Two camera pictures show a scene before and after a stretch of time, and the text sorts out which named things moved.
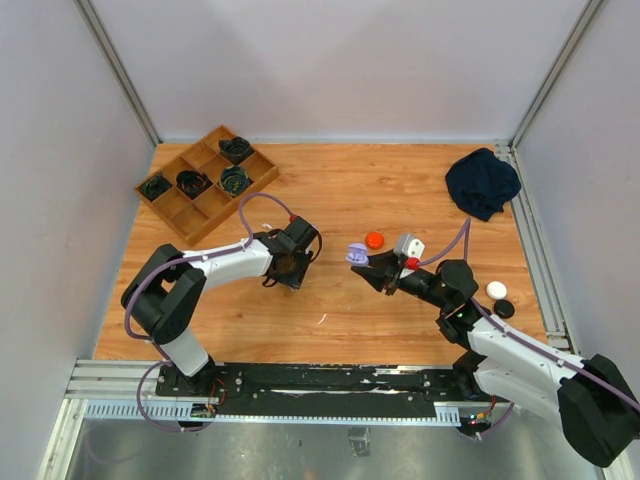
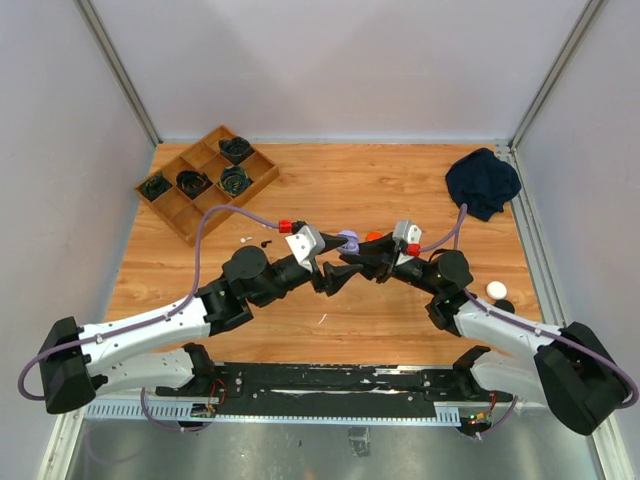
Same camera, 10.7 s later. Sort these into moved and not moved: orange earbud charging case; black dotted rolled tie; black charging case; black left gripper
Moved: black left gripper
Not moved: black dotted rolled tie; orange earbud charging case; black charging case
